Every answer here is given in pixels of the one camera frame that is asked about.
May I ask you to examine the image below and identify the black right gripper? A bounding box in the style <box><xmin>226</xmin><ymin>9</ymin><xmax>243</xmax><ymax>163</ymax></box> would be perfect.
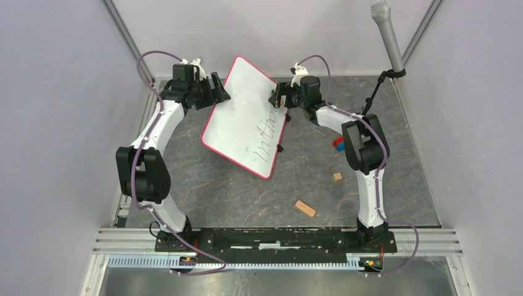
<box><xmin>268</xmin><ymin>82</ymin><xmax>307</xmax><ymax>109</ymax></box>

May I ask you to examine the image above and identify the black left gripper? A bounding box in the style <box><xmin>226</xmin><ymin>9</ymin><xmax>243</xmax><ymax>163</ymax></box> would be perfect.
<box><xmin>189</xmin><ymin>72</ymin><xmax>231</xmax><ymax>110</ymax></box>

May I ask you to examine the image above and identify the pink framed whiteboard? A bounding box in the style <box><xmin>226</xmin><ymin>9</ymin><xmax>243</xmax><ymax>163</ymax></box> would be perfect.
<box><xmin>201</xmin><ymin>55</ymin><xmax>287</xmax><ymax>179</ymax></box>

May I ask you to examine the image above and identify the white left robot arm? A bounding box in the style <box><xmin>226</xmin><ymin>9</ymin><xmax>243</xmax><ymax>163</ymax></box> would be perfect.
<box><xmin>115</xmin><ymin>59</ymin><xmax>231</xmax><ymax>252</ymax></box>

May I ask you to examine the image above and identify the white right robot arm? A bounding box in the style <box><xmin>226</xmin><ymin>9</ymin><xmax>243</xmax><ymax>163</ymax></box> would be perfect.
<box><xmin>268</xmin><ymin>75</ymin><xmax>390</xmax><ymax>252</ymax></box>

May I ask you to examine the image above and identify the red and blue block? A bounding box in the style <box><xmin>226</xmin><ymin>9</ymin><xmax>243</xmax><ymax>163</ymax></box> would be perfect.
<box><xmin>332</xmin><ymin>137</ymin><xmax>345</xmax><ymax>151</ymax></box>

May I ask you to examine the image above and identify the small wooden cube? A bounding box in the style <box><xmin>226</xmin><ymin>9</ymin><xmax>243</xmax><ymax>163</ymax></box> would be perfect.
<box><xmin>332</xmin><ymin>173</ymin><xmax>343</xmax><ymax>182</ymax></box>

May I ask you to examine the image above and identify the long wooden block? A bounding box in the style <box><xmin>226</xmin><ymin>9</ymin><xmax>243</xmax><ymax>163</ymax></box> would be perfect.
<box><xmin>295</xmin><ymin>200</ymin><xmax>316</xmax><ymax>218</ymax></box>

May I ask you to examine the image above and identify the black tripod mic stand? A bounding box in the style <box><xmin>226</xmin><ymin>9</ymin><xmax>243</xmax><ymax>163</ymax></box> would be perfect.
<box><xmin>361</xmin><ymin>69</ymin><xmax>406</xmax><ymax>115</ymax></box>

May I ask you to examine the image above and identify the silver microphone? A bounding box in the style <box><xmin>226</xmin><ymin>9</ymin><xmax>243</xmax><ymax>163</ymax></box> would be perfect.
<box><xmin>371</xmin><ymin>1</ymin><xmax>405</xmax><ymax>73</ymax></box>

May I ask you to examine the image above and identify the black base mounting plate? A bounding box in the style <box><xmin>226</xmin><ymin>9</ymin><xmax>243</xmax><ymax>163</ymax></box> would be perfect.
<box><xmin>154</xmin><ymin>227</ymin><xmax>398</xmax><ymax>266</ymax></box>

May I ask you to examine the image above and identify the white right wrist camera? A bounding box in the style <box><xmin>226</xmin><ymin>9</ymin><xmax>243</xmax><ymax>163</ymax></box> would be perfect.
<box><xmin>290</xmin><ymin>63</ymin><xmax>309</xmax><ymax>87</ymax></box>

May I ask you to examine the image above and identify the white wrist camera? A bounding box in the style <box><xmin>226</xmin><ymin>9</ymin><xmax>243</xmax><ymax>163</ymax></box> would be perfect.
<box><xmin>181</xmin><ymin>57</ymin><xmax>207</xmax><ymax>81</ymax></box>
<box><xmin>290</xmin><ymin>63</ymin><xmax>309</xmax><ymax>87</ymax></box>

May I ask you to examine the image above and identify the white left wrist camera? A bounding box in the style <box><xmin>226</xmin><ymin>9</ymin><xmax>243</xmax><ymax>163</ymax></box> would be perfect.
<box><xmin>181</xmin><ymin>57</ymin><xmax>207</xmax><ymax>81</ymax></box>

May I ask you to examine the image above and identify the aluminium rail frame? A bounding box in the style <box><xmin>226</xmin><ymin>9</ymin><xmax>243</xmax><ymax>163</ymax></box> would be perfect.
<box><xmin>80</xmin><ymin>226</ymin><xmax>471</xmax><ymax>296</ymax></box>

